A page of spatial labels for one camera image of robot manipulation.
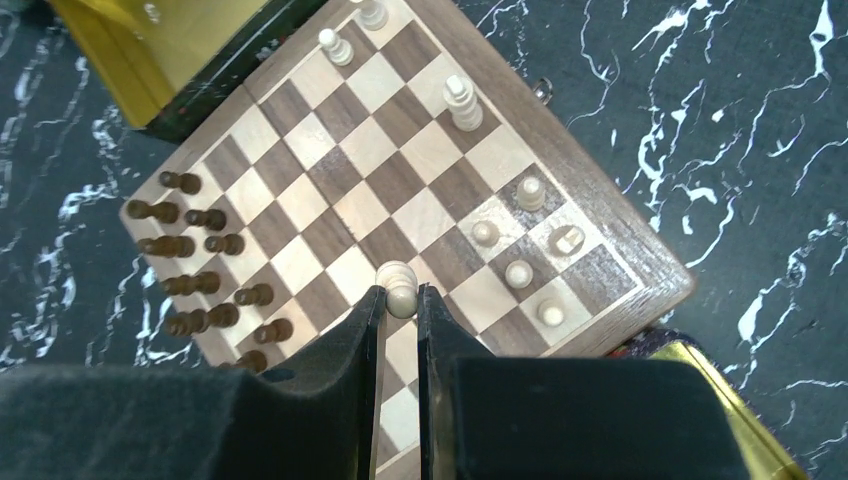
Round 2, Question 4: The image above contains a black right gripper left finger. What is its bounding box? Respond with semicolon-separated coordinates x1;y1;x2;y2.
1;286;387;479

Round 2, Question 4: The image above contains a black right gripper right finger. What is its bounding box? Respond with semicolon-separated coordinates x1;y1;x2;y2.
417;286;749;479

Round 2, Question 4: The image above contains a white pawn chess piece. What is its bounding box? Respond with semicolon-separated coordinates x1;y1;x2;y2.
375;260;419;319

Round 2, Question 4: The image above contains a dark chess pieces row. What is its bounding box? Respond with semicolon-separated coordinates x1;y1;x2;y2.
121;166;296;366

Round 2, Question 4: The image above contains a wooden chess board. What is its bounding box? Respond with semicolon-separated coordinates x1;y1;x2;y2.
119;0;697;480

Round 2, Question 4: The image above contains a gold tin with white pieces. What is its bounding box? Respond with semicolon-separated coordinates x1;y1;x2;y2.
608;327;809;480

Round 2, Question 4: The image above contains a white king chess piece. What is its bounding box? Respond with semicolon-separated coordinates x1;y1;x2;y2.
443;75;483;132

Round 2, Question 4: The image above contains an empty gold tin box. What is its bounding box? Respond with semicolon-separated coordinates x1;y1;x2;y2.
49;0;323;144

